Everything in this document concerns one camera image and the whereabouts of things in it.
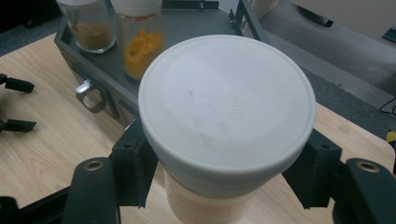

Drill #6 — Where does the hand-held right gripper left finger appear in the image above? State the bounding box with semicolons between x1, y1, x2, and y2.
62;118;160;224

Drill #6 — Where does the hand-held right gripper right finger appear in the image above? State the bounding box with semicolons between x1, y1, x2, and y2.
281;129;396;224

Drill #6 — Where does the brown powder spice jar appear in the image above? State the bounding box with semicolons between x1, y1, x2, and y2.
55;0;118;54

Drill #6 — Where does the yellow powder spice jar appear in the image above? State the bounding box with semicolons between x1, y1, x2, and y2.
110;0;165;82

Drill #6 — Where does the red powder spice jar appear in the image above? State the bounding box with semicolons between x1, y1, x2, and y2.
137;35;318;224

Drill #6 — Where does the dark grey corner rack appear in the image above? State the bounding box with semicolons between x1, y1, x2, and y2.
53;0;269;129

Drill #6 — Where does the black socket cable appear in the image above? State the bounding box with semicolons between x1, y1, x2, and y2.
296;5;334;28

